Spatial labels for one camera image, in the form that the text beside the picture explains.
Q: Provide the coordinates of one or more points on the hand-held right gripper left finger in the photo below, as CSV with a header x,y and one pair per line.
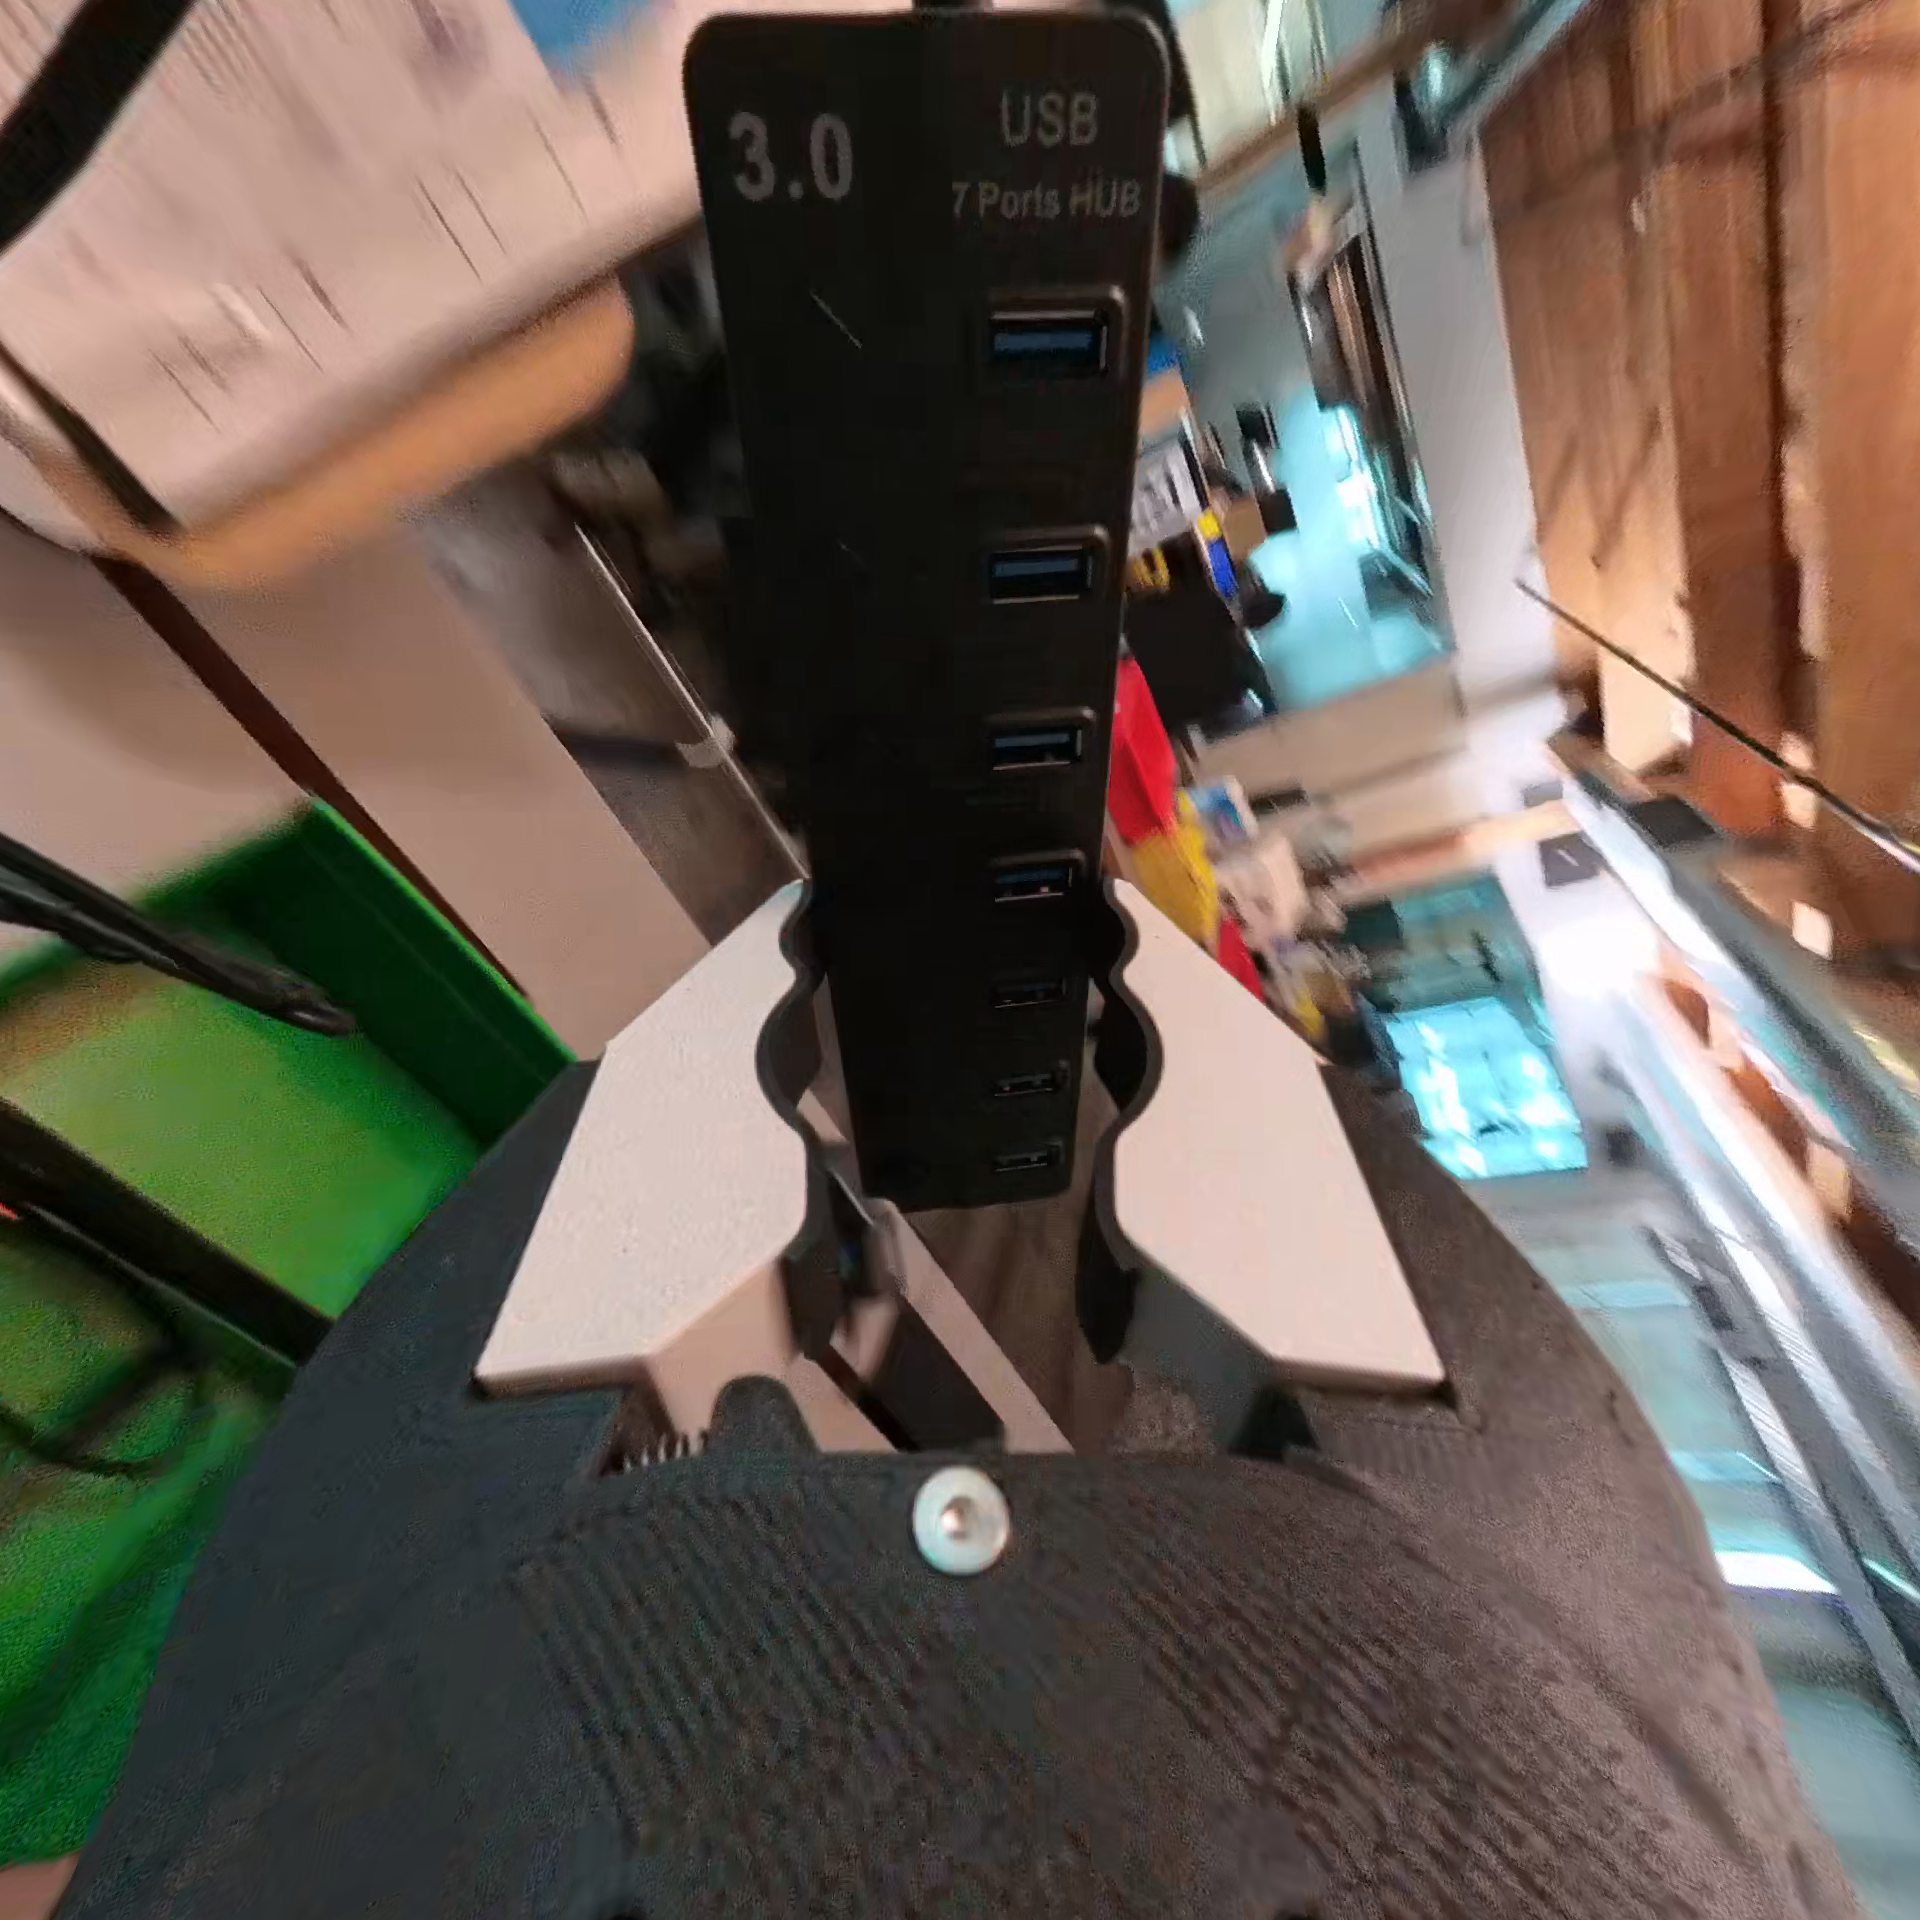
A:
x,y
645,1201

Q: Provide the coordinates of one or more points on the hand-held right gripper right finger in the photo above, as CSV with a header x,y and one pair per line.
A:
x,y
1274,1201

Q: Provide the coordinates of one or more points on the green storage bin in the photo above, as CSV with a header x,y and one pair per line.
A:
x,y
225,1112

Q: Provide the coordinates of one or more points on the long black usb hub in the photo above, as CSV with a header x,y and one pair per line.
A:
x,y
870,598

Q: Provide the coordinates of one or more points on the yellow storage bin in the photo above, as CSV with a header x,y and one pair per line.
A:
x,y
1175,870

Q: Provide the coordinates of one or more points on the red storage bin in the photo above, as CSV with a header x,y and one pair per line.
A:
x,y
1146,749

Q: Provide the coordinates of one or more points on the blue header printed sheet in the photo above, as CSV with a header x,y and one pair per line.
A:
x,y
302,227

